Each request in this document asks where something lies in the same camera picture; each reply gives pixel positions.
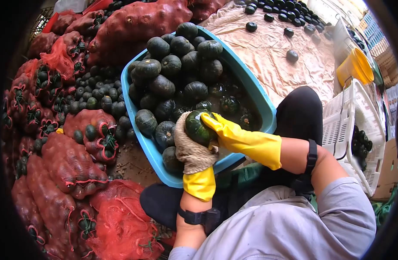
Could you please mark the person's right hand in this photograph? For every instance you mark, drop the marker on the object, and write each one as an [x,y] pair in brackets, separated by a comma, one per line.
[233,138]

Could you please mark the person's left hand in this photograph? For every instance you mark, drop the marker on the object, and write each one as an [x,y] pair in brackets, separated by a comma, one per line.
[194,156]

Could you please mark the person's right thumb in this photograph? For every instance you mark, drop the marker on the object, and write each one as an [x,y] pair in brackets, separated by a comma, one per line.
[212,121]

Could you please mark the person's left fingers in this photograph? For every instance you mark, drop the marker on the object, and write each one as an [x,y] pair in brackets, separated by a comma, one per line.
[182,125]

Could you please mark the wet dark green squash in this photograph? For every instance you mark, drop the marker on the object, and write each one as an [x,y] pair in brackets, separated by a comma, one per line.
[197,128]

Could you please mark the heap of squashes in tub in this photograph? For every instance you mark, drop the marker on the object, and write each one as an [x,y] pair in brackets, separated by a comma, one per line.
[163,86]

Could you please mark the blue plastic tub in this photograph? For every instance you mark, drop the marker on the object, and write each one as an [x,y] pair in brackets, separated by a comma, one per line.
[251,84]

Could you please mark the green plastic sheet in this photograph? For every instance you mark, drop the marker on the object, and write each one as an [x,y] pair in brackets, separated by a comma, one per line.
[243,174]

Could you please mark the beige ground cloth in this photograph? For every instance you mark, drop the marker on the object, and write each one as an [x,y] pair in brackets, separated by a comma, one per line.
[270,65]

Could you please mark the loose pile of small squashes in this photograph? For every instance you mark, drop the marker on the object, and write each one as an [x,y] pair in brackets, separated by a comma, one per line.
[95,94]

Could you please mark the black wrist band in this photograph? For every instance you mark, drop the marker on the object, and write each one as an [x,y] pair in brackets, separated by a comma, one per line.
[311,157]
[199,217]

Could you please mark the empty red net sack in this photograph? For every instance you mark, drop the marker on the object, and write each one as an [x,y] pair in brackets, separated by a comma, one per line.
[124,224]

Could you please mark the pile of red net sacks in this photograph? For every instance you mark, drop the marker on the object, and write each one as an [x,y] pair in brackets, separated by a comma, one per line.
[69,162]

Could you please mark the person's body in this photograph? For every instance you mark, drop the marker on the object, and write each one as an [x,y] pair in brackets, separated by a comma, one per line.
[283,224]

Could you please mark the squashes spread on cloth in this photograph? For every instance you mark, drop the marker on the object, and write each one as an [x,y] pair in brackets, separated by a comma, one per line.
[288,13]

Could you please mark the squashes inside white crate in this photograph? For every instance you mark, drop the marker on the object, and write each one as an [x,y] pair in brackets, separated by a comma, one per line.
[361,146]

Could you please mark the large white plastic crate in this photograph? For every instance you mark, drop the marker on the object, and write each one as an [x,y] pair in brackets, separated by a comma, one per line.
[364,113]

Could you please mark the small white plastic crate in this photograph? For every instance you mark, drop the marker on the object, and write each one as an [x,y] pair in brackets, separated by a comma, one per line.
[343,42]

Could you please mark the yellow plastic bucket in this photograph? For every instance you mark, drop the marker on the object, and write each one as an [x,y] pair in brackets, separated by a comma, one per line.
[356,66]

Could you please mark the stack of plastic crates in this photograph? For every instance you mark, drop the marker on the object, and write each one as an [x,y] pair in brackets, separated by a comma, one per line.
[379,42]

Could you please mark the brown cardboard box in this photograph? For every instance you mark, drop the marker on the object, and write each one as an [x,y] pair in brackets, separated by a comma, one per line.
[390,169]

